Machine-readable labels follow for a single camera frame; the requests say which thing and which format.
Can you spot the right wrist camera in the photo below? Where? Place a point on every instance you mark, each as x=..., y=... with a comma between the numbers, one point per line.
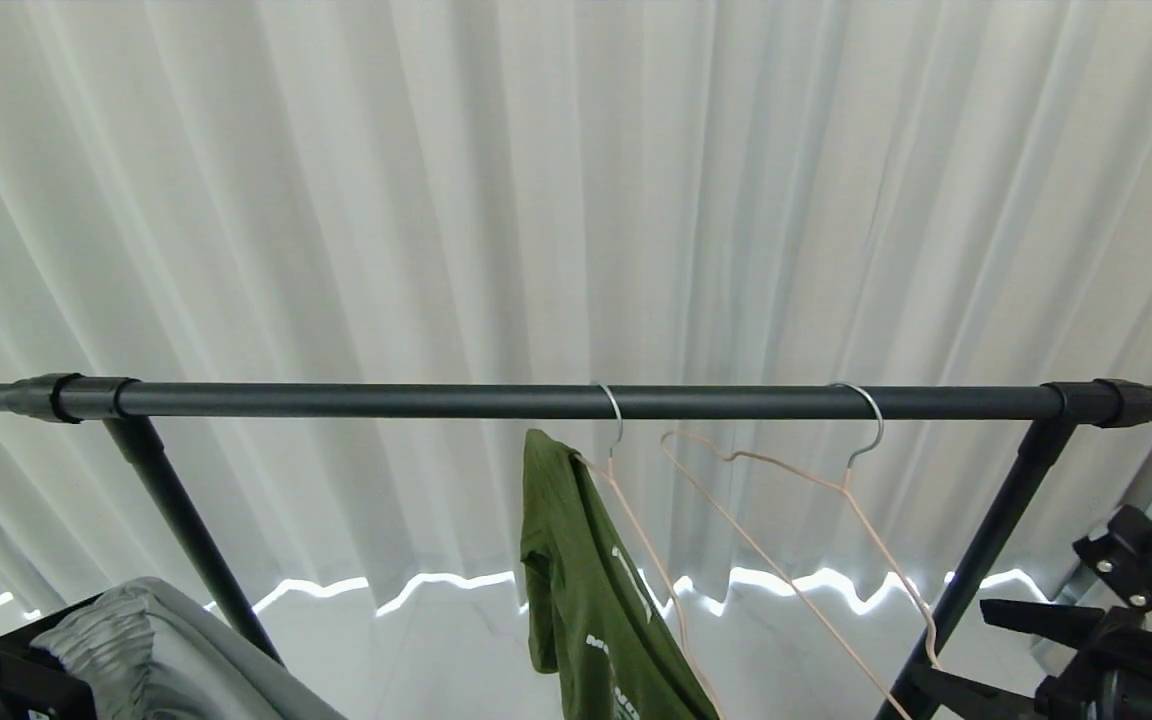
x=1136, y=560

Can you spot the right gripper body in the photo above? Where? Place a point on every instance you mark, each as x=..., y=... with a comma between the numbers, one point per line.
x=1136, y=690

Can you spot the white curtain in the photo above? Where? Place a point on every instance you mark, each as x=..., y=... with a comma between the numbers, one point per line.
x=536, y=200

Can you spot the pink clothes hanger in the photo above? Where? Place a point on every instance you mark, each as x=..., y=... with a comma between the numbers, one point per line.
x=879, y=415
x=620, y=420

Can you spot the pale grey shorts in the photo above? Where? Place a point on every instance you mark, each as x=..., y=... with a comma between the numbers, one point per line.
x=186, y=650

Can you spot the green printed shirt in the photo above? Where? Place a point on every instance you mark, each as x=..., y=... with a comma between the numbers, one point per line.
x=576, y=600

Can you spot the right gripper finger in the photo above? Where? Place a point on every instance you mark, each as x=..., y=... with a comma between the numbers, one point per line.
x=986, y=700
x=1046, y=622

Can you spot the black clothes rack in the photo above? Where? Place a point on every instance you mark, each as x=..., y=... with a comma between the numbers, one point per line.
x=536, y=401

